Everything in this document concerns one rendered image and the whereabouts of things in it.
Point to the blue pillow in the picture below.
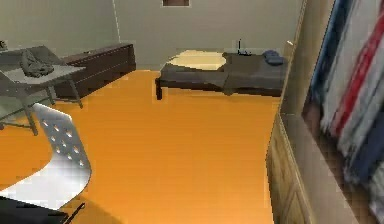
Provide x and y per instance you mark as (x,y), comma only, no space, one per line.
(273,58)

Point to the grey desk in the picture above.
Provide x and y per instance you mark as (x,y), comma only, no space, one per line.
(36,78)

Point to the light wooden wardrobe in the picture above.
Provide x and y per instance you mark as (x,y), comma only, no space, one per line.
(330,133)

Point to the dark brown low dresser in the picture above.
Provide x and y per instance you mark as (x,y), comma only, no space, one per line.
(100,66)

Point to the dark grey bed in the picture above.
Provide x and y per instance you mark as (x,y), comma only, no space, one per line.
(243,75)

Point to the grey crumpled cloth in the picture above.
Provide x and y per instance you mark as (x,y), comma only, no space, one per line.
(34,65)

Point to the framed wall picture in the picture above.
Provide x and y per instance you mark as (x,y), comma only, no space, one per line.
(175,2)

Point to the white perforated chair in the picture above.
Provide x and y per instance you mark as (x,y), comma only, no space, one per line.
(63,166)

